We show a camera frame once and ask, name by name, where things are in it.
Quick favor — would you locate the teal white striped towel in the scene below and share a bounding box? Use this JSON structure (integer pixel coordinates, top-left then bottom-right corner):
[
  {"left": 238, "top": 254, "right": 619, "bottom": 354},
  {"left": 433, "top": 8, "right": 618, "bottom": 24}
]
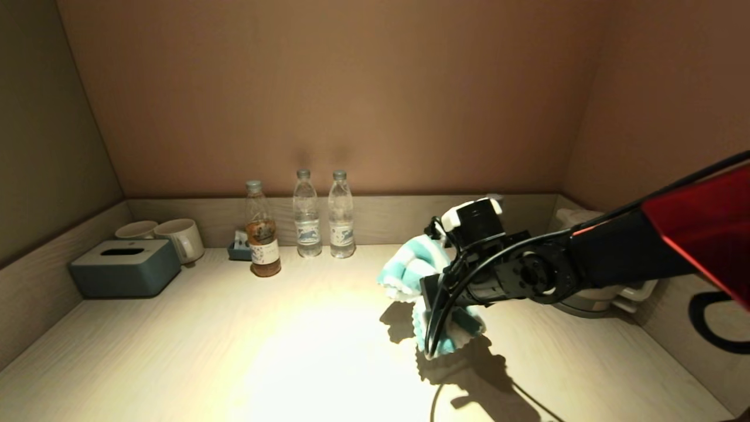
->
[{"left": 377, "top": 236, "right": 487, "bottom": 359}]

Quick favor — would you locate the beige electric kettle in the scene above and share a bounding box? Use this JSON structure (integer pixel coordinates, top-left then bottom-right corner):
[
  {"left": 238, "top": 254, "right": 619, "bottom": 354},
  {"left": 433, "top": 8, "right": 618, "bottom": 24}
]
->
[{"left": 548, "top": 208, "right": 658, "bottom": 318}]

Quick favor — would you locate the clear water bottle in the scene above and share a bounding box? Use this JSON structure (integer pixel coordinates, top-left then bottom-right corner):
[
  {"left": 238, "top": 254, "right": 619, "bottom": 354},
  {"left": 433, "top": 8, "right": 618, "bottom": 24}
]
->
[
  {"left": 292, "top": 169, "right": 322, "bottom": 258},
  {"left": 328, "top": 169, "right": 356, "bottom": 259}
]

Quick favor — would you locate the bottle with amber liquid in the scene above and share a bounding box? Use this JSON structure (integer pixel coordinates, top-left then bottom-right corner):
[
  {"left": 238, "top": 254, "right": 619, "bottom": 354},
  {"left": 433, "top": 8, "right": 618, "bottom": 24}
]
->
[{"left": 244, "top": 180, "right": 282, "bottom": 278}]

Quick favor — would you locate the white ceramic mug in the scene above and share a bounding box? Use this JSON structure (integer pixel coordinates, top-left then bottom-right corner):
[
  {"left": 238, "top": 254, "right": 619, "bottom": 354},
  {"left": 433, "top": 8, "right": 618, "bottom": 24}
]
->
[
  {"left": 155, "top": 219, "right": 205, "bottom": 266},
  {"left": 115, "top": 220, "right": 159, "bottom": 241}
]

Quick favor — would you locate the blue-grey tissue box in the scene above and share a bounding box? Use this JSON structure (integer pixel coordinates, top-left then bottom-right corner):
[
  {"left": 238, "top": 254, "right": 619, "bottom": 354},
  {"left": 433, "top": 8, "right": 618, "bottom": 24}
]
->
[{"left": 69, "top": 239, "right": 182, "bottom": 299}]

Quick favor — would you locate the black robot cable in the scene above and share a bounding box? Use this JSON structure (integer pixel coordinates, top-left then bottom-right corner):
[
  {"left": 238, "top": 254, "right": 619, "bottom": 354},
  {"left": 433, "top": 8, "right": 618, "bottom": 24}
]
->
[{"left": 423, "top": 151, "right": 750, "bottom": 360}]

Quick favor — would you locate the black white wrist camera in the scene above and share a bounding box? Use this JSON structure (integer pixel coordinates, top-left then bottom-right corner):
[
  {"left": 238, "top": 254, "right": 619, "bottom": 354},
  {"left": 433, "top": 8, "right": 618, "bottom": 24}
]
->
[{"left": 439, "top": 198, "right": 506, "bottom": 248}]

